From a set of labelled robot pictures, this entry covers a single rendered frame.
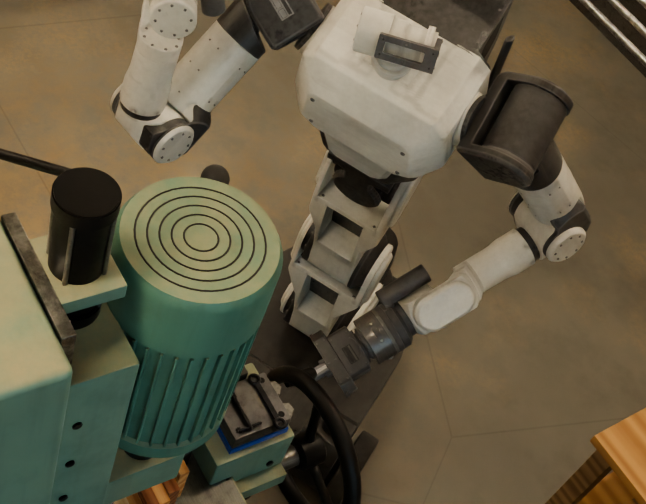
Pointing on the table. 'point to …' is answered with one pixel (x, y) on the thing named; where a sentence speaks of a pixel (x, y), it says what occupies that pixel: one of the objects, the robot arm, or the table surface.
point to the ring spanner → (267, 401)
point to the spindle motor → (189, 305)
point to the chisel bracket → (139, 474)
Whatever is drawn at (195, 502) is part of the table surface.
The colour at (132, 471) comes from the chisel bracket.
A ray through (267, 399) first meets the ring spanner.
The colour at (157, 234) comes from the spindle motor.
